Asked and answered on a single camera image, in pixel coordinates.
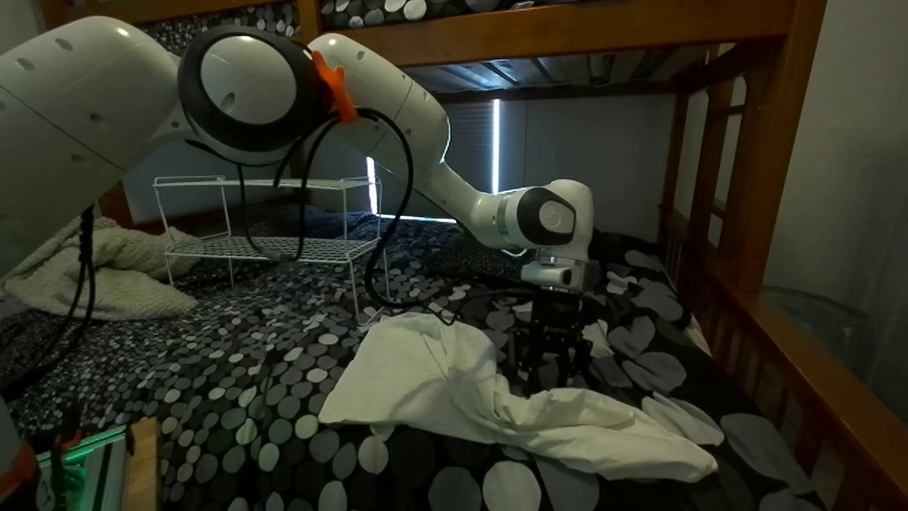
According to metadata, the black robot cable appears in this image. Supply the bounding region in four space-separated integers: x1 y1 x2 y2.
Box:
0 105 513 402

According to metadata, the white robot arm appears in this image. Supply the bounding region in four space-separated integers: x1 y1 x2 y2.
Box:
0 15 594 296

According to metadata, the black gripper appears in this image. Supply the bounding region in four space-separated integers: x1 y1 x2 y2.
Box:
513 262 592 392

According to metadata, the upper bunk dotted bedding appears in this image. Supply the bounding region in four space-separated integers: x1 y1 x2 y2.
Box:
146 0 549 55

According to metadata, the beige pillow on bed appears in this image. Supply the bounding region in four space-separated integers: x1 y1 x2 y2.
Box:
4 217 200 321

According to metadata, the white wire shelf rack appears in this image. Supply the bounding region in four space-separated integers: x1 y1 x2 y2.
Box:
155 176 383 309

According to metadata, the white pillow case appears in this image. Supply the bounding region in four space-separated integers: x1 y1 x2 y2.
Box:
319 312 718 482

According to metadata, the wooden bunk bed frame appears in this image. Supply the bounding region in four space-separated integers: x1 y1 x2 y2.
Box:
37 0 908 511

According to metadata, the black grey dotted bedspread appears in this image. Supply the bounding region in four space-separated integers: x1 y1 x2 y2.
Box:
4 226 824 511

